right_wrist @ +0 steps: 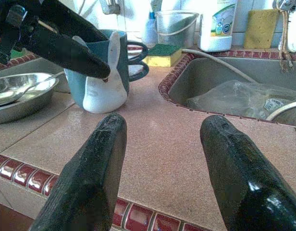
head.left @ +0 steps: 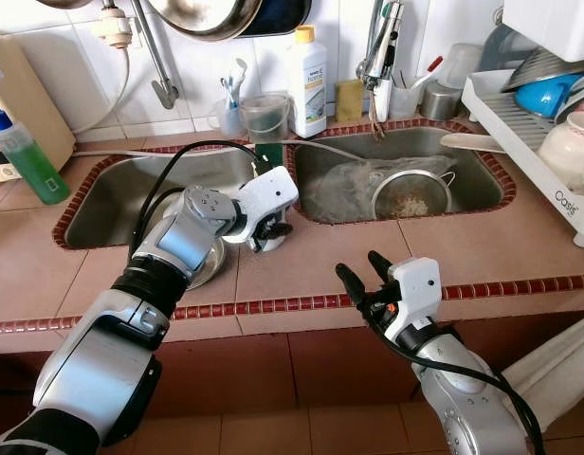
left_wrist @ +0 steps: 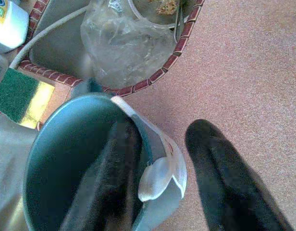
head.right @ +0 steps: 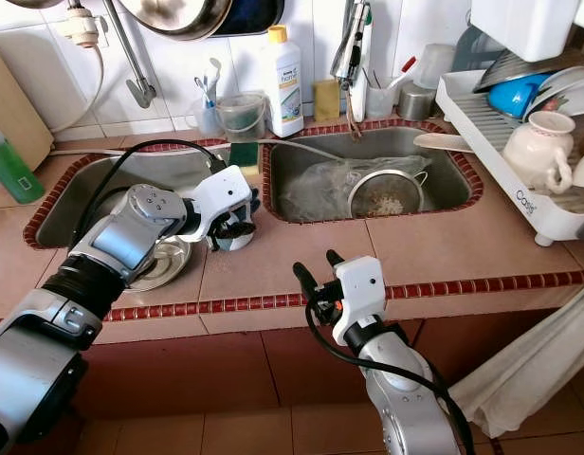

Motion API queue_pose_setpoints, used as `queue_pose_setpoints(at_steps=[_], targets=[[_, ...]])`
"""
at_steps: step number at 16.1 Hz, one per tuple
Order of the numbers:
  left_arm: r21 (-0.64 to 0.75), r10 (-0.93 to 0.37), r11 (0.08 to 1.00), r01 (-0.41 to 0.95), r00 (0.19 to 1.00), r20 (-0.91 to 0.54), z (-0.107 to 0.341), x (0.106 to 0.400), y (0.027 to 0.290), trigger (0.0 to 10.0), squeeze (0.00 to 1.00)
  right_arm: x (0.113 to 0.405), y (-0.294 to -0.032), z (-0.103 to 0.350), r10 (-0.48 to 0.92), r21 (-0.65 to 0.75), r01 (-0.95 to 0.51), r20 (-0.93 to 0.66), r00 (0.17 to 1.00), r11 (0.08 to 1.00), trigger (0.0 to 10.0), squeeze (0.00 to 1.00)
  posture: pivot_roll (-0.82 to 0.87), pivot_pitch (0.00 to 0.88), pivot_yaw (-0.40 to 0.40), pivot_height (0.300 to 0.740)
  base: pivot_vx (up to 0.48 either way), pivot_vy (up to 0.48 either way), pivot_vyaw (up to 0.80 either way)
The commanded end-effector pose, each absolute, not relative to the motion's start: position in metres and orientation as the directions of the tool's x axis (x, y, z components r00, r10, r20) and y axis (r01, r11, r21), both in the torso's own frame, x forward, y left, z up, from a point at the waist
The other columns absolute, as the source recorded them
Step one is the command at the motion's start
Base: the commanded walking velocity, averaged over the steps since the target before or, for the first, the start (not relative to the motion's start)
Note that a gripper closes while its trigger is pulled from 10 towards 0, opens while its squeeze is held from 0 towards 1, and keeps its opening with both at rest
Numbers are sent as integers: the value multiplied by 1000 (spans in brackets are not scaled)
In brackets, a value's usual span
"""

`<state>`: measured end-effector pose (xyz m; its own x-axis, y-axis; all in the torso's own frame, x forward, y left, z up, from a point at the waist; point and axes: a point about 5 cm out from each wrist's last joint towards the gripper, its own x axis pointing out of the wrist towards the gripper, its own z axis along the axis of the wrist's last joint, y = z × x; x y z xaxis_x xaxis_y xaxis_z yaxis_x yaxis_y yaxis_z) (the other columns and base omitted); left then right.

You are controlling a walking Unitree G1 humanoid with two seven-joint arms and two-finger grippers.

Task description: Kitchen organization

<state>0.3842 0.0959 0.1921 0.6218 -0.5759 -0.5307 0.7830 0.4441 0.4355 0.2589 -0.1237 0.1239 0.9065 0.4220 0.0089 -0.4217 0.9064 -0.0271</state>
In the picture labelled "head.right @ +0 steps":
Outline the white dish rack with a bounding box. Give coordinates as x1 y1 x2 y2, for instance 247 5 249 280
436 68 584 247

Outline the clear plastic tub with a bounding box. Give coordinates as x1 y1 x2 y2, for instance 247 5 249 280
411 43 459 91

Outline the pale wooden spatula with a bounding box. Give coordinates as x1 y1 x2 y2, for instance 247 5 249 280
413 133 483 155

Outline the blue toothbrush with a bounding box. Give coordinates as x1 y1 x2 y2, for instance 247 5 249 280
197 76 214 110

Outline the white ceramic jug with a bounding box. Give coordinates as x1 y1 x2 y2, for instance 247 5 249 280
502 112 575 195

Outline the green dish soap bottle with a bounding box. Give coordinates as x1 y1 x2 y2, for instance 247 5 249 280
0 118 46 205

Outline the white plastic box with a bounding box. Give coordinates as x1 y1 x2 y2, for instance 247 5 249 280
470 0 582 63

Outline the white purifier hose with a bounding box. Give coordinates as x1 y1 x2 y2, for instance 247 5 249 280
50 43 103 134

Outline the white tap diverter valve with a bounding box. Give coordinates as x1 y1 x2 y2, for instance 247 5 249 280
66 5 103 48

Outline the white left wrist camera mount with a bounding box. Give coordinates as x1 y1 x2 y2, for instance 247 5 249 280
190 166 255 240

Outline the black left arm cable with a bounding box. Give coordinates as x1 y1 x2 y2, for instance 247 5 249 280
79 140 227 252

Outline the chrome swivel faucet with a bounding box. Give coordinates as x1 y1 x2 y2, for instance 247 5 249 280
330 0 374 134

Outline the red handled utensil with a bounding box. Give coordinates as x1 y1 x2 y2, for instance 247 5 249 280
387 55 418 91

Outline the steel mesh strainer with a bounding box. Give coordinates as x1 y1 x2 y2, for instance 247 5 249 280
347 169 433 221

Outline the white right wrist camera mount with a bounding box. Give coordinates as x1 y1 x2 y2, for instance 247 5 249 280
332 256 386 344

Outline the stainless steel bowl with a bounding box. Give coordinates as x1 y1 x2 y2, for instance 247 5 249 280
102 237 193 293

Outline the yellow sponge block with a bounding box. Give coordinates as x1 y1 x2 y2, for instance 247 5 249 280
313 79 342 124

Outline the steel wall tap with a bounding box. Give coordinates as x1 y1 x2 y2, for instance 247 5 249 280
102 0 155 108

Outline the clear toothbrush cup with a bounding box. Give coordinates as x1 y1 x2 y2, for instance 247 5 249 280
188 95 222 138

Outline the hanging steel pan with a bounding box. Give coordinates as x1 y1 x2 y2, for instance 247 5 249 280
117 0 231 42

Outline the small steel cup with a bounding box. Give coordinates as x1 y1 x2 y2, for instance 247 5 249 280
396 83 440 121

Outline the white plate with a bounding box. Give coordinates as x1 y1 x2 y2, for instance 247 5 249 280
529 66 584 124

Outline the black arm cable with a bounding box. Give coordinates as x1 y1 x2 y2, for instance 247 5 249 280
79 140 227 252
306 303 473 455

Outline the large steel mixing bowl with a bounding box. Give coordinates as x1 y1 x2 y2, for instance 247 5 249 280
472 47 584 94

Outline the maroon cabinet door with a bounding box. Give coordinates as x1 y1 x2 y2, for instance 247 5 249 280
83 337 274 428
264 327 369 409

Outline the white toothbrush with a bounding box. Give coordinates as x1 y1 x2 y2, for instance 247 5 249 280
205 59 227 100

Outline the white detergent bottle yellow cap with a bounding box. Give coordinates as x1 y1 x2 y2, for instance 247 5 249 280
259 26 304 138

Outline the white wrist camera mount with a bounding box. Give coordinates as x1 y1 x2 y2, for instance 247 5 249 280
190 166 255 240
332 256 386 344

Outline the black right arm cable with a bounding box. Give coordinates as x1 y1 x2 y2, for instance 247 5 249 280
306 303 473 455

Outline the white cloth towel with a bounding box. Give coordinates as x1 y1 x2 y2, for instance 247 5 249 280
448 275 584 437

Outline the clear plastic measuring jug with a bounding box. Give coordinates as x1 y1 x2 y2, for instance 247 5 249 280
216 93 266 143

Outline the green yellow sponge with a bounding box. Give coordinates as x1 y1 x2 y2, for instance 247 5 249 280
228 142 260 186

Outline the dark blue hanging pan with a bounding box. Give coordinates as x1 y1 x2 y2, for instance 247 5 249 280
211 0 283 37

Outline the stainless steel sink basin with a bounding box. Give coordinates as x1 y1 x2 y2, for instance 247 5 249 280
36 152 236 249
264 128 483 224

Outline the white drain hose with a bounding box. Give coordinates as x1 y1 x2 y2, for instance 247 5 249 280
50 137 340 167

